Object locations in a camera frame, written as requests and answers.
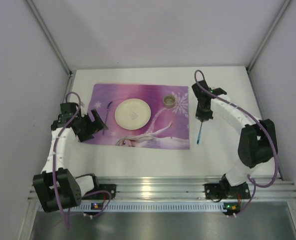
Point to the blue metallic fork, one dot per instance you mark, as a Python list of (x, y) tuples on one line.
[(106, 117)]

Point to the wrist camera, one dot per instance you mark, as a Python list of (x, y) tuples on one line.
[(218, 91), (82, 109)]

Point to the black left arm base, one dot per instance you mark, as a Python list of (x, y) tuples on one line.
[(101, 192)]

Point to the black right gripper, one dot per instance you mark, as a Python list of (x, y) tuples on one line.
[(203, 114)]

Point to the white round plate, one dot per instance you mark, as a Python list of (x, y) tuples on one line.
[(132, 114)]

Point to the slotted grey cable duct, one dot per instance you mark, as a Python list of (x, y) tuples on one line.
[(156, 207)]

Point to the beige speckled cup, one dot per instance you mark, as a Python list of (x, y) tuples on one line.
[(169, 101)]

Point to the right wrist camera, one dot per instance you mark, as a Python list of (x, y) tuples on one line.
[(218, 91)]

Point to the aluminium mounting rail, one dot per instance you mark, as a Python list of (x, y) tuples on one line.
[(187, 189)]

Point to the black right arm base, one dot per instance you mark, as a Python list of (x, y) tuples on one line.
[(216, 191)]

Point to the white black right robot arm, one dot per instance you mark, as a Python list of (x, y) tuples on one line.
[(257, 142)]

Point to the blue metallic spoon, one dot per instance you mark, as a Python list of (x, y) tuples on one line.
[(199, 133)]

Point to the purple princess cloth placemat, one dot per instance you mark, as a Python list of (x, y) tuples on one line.
[(168, 128)]

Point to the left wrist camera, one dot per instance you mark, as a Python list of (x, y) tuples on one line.
[(82, 109)]

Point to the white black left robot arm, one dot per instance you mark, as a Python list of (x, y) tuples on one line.
[(56, 187)]

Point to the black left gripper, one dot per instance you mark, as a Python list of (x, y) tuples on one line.
[(92, 124)]

